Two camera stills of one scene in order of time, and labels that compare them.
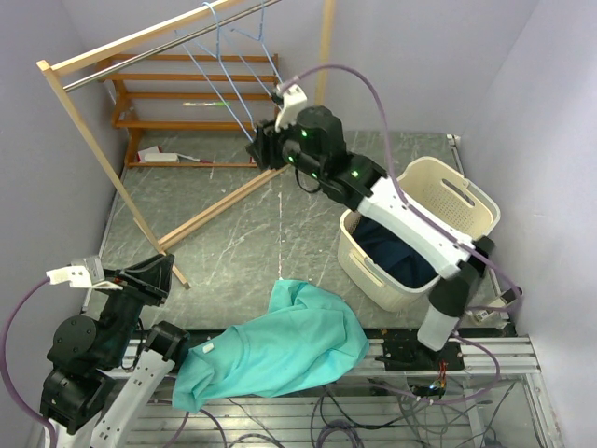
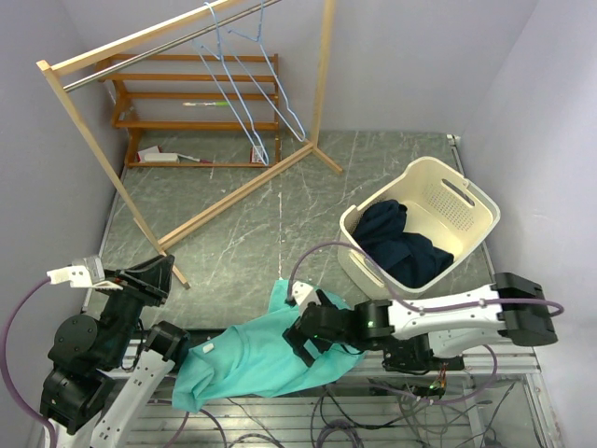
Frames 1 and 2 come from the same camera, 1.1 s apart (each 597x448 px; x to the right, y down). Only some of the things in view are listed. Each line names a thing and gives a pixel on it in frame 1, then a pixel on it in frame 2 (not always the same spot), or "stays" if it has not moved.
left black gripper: (147, 280) stays
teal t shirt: (296, 347) stays
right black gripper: (265, 147) -> (297, 339)
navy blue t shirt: (402, 263) stays
